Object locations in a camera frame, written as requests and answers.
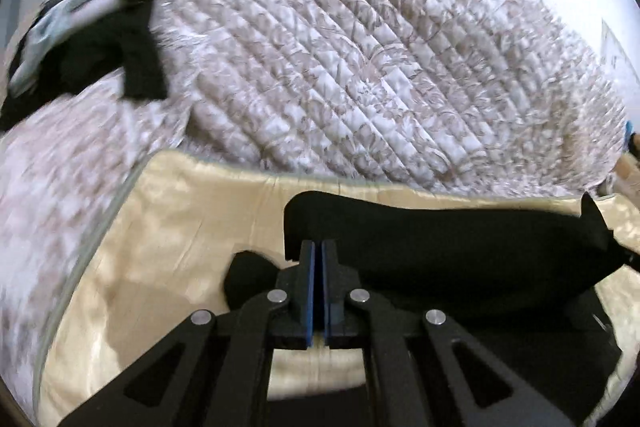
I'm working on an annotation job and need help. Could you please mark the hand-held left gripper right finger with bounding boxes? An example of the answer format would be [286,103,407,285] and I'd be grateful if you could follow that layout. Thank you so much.
[321,239,576,427]

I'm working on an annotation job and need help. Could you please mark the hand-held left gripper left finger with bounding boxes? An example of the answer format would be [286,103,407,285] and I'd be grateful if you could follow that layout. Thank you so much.
[59,240,317,427]

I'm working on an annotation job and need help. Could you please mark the black pants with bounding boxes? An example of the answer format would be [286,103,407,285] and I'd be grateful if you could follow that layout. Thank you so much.
[222,191,640,408]

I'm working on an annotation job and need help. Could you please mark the beige satin bed sheet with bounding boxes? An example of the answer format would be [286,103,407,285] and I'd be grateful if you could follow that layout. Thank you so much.
[34,149,640,427]

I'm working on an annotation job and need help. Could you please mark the quilted floral blanket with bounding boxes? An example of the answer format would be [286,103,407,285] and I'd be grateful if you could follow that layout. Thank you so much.
[150,0,632,198]

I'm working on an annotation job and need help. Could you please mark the floral bed sheet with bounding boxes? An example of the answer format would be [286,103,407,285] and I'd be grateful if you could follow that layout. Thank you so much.
[0,69,196,378]

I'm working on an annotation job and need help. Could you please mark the black cloth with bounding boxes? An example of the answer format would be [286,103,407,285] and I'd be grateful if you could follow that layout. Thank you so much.
[0,0,169,132]

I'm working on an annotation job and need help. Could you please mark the cardboard box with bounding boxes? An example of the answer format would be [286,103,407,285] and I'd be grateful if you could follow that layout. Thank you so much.
[605,154,640,198]

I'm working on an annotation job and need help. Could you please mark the light blue cloth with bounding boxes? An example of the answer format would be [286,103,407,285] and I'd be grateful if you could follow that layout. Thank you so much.
[9,0,156,94]

